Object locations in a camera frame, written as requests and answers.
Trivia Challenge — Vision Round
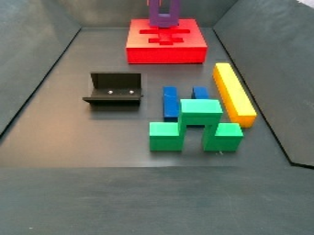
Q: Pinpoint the red board with cutouts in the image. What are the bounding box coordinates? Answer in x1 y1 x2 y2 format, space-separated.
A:
125 18 206 64

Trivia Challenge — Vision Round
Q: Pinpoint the purple U-shaped block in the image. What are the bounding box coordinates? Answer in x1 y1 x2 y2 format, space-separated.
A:
146 0 180 28

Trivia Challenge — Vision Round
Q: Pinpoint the black fixture holder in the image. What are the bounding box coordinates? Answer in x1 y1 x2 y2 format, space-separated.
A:
82 72 141 104

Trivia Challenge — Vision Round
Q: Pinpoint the yellow long bar block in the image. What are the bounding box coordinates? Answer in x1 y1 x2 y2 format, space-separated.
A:
212 62 257 128

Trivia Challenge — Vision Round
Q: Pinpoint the green stepped arch block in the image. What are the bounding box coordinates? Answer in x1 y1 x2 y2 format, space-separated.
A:
148 99 244 151

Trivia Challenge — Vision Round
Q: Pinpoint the blue U-shaped block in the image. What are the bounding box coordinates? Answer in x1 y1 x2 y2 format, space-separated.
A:
162 86 209 122

